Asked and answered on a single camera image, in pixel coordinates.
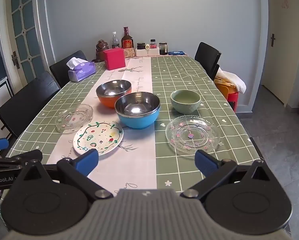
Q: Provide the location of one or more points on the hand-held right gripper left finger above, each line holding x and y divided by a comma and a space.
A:
88, 161

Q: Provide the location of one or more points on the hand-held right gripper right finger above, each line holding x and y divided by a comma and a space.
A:
205, 163

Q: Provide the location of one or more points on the white painted fruit plate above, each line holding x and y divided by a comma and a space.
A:
97, 136

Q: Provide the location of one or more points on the pink-flowered glass plate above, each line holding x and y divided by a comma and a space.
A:
192, 135

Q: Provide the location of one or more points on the clear glass plate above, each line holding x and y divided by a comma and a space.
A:
73, 117

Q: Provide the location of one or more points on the pale green ceramic bowl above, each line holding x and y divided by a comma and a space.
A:
185, 107

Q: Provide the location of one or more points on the orange steel-lined bowl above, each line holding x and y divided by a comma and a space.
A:
107, 102

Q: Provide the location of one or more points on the blue steel-lined bowl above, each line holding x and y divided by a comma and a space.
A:
137, 121

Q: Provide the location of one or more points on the pink deer-print table runner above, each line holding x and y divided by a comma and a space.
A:
137, 160

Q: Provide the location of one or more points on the black chair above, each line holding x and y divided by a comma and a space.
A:
207, 57
62, 72
27, 102

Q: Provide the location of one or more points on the red stool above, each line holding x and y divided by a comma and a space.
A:
233, 102

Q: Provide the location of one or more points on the orange stool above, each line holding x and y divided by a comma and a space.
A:
223, 88

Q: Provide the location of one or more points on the green checked tablecloth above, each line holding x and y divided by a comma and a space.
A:
187, 80

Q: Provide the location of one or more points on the white cloth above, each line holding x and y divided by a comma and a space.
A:
235, 81

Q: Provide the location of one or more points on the purple tissue pack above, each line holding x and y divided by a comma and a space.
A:
83, 71

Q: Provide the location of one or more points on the pink box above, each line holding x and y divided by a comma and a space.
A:
114, 60

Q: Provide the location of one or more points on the brown figurine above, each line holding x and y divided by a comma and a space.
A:
100, 50

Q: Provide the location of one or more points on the blue packet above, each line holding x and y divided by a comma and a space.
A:
176, 53

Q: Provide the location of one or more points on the cream patterned box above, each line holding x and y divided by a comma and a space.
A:
130, 53

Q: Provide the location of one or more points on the glass-paned door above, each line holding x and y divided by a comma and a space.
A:
24, 30

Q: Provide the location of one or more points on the clear water bottle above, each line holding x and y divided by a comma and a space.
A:
115, 42

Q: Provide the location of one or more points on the tall dark glass jar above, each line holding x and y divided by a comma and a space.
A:
163, 49

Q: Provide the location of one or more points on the white container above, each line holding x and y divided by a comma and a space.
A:
147, 52

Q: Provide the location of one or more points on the brown liquor bottle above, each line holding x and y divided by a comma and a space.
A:
127, 41

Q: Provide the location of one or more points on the small red-label bottle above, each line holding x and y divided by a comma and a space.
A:
153, 45

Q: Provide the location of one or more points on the cream door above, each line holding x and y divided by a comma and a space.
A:
282, 55

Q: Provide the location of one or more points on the pink door sticker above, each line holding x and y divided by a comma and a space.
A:
285, 4

